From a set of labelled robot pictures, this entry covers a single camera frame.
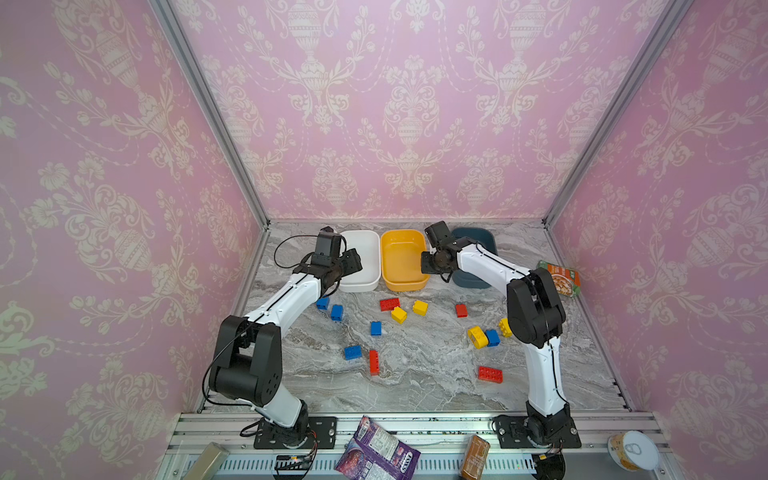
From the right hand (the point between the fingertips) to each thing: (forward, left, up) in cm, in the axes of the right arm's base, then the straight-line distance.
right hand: (427, 265), depth 100 cm
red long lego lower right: (-35, -14, -5) cm, 38 cm away
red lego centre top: (-12, +13, -5) cm, 18 cm away
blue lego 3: (-25, -16, -4) cm, 30 cm away
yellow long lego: (-24, -12, -3) cm, 28 cm away
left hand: (-4, +24, +9) cm, 26 cm away
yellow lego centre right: (-14, +4, -4) cm, 15 cm away
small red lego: (-14, -10, -7) cm, 18 cm away
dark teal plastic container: (+12, -24, -2) cm, 27 cm away
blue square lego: (-14, +30, -5) cm, 34 cm away
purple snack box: (-52, +19, -3) cm, 55 cm away
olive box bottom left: (-52, +56, -2) cm, 77 cm away
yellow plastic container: (+10, +8, -9) cm, 16 cm away
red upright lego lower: (-31, +19, -3) cm, 36 cm away
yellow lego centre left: (-16, +10, -4) cm, 20 cm away
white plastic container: (+14, +21, -3) cm, 25 cm away
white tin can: (-54, -41, -1) cm, 67 cm away
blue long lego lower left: (-26, +25, -7) cm, 37 cm away
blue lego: (-10, +35, -4) cm, 37 cm away
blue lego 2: (-19, +18, -6) cm, 27 cm away
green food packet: (-6, -47, -5) cm, 48 cm away
